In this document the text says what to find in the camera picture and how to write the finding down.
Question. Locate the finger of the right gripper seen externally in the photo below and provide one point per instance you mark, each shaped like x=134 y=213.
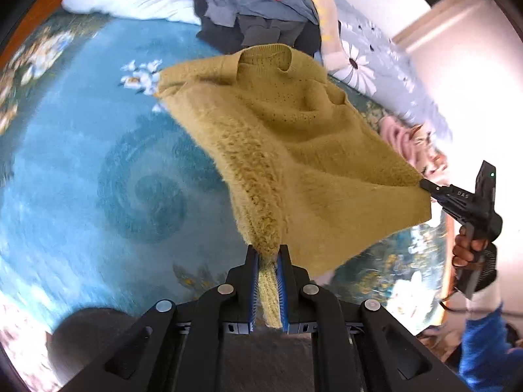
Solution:
x=429 y=186

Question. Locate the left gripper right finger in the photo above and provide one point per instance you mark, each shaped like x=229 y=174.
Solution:
x=356 y=347

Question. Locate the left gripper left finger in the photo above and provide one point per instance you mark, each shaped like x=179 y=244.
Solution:
x=177 y=347

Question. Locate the mustard yellow knit sweater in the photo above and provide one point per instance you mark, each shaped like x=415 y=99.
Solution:
x=302 y=166

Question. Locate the blue sleeve forearm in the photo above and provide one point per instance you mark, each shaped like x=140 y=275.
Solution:
x=488 y=362

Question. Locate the person's right hand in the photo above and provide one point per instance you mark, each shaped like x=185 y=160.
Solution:
x=465 y=249

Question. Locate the floral beige folded garment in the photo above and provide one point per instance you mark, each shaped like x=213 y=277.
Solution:
x=429 y=161

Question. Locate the pink folded garment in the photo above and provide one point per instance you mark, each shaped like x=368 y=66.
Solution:
x=398 y=137

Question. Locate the blue floral duvet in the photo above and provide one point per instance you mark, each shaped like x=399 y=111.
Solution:
x=377 y=68

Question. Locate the teal floral bed sheet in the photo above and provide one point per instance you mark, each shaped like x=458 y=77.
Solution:
x=105 y=200

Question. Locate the pink sweater with yellow letters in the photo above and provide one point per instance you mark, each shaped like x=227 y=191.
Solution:
x=332 y=52

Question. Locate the black garment pile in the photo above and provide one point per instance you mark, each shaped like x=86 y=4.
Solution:
x=250 y=31

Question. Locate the orange wooden headboard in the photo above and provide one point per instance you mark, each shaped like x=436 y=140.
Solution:
x=21 y=22

